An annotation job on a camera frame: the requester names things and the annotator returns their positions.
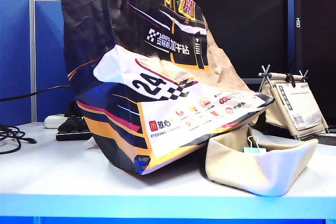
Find printed brown paper bag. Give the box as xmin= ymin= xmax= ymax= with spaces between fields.
xmin=58 ymin=0 xmax=275 ymax=175

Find black monitor with white lettering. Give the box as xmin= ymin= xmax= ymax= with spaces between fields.
xmin=293 ymin=0 xmax=336 ymax=130

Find thick black cable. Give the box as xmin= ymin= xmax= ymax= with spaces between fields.
xmin=0 ymin=84 xmax=71 ymax=102

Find white printed calendar card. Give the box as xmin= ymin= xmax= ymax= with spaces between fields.
xmin=275 ymin=82 xmax=323 ymax=131

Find teal binder clip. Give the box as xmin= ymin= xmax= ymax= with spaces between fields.
xmin=243 ymin=135 xmax=267 ymax=154

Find blue office partition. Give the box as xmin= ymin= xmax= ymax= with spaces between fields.
xmin=0 ymin=0 xmax=77 ymax=126

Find black mechanical keyboard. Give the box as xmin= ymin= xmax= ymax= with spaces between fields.
xmin=55 ymin=115 xmax=92 ymax=141

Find beige fabric basket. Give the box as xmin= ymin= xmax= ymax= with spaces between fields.
xmin=205 ymin=125 xmax=319 ymax=197

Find desk calendar on stand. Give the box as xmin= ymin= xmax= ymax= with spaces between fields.
xmin=258 ymin=64 xmax=330 ymax=141

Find white rounded device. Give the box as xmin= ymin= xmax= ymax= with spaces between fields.
xmin=44 ymin=113 xmax=68 ymax=129

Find black monitor stand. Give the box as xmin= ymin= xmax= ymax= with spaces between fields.
xmin=64 ymin=100 xmax=82 ymax=118

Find large black monitor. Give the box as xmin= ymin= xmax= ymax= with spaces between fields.
xmin=167 ymin=0 xmax=289 ymax=84

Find thin black cable bundle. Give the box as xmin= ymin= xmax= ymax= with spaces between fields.
xmin=0 ymin=124 xmax=38 ymax=155

